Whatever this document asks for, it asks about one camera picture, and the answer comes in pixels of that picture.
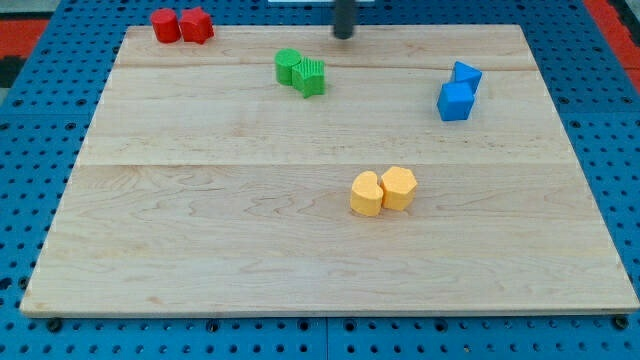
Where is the yellow heart block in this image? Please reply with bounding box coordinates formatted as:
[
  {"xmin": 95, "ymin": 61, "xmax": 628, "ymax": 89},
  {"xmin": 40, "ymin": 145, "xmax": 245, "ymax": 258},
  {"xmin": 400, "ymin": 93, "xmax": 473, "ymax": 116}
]
[{"xmin": 350, "ymin": 171, "xmax": 384, "ymax": 217}]

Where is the yellow hexagon block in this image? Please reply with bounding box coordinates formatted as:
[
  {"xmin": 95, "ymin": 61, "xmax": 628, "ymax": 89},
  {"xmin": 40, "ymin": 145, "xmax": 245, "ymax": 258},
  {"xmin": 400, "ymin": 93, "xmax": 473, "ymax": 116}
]
[{"xmin": 380, "ymin": 166, "xmax": 418, "ymax": 211}]

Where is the light wooden board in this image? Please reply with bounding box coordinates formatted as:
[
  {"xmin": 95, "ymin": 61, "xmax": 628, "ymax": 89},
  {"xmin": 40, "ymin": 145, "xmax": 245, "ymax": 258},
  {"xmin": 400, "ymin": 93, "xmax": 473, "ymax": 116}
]
[{"xmin": 21, "ymin": 25, "xmax": 639, "ymax": 318}]

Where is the green star block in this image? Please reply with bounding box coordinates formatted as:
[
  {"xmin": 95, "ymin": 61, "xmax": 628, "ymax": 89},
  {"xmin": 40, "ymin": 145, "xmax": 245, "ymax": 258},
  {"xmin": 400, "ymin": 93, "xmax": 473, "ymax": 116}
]
[{"xmin": 292, "ymin": 57, "xmax": 325, "ymax": 98}]

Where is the green cylinder block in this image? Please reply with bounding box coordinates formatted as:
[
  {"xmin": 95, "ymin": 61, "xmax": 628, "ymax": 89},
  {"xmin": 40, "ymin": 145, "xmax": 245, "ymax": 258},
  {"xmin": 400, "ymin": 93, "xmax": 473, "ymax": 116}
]
[{"xmin": 274, "ymin": 48, "xmax": 302, "ymax": 86}]

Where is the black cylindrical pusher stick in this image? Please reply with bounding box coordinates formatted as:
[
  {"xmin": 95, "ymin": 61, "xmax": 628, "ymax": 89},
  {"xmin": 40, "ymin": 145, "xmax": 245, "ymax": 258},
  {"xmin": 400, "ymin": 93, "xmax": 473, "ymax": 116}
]
[{"xmin": 333, "ymin": 0, "xmax": 356, "ymax": 40}]

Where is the blue cube block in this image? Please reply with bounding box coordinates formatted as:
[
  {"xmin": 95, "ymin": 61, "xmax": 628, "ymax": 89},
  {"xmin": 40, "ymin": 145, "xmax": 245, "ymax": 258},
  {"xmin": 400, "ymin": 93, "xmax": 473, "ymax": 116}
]
[{"xmin": 437, "ymin": 82, "xmax": 475, "ymax": 121}]

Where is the blue triangle block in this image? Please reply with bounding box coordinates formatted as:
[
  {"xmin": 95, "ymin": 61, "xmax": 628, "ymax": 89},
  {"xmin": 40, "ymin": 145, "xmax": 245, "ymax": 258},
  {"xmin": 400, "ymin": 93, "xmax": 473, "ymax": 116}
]
[{"xmin": 450, "ymin": 61, "xmax": 483, "ymax": 94}]

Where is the red cylinder block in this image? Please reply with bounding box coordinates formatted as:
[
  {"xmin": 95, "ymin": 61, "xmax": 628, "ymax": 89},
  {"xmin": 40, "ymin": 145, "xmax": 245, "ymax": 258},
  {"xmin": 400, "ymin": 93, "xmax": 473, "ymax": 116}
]
[{"xmin": 150, "ymin": 8, "xmax": 181, "ymax": 43}]

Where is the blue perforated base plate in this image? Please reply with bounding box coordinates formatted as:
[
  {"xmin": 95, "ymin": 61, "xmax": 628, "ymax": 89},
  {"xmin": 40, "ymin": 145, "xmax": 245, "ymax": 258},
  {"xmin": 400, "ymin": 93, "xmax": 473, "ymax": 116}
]
[{"xmin": 1, "ymin": 1, "xmax": 639, "ymax": 359}]

